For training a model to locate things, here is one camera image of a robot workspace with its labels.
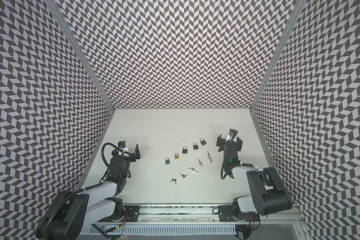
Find black padlock top with keys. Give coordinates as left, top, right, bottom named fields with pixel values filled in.
left=200, top=139, right=207, bottom=146

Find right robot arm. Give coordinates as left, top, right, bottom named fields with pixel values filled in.
left=216, top=130, right=293, bottom=222

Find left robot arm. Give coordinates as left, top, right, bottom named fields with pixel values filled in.
left=35, top=141, right=141, bottom=240

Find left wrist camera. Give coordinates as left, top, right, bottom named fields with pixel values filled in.
left=117, top=141, right=129, bottom=155

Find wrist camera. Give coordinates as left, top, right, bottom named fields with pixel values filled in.
left=226, top=129, right=238, bottom=142
left=117, top=141, right=129, bottom=155

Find left black corrugated cable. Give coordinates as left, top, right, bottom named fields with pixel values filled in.
left=100, top=142, right=121, bottom=181

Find black corrugated cable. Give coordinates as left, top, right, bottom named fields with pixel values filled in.
left=220, top=134, right=256, bottom=181
left=100, top=142, right=121, bottom=181

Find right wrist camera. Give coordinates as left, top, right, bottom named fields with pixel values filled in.
left=226, top=129, right=238, bottom=142

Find right black corrugated cable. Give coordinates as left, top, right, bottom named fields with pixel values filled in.
left=220, top=134, right=256, bottom=181

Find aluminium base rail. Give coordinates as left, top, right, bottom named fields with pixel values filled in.
left=78, top=204, right=311, bottom=240

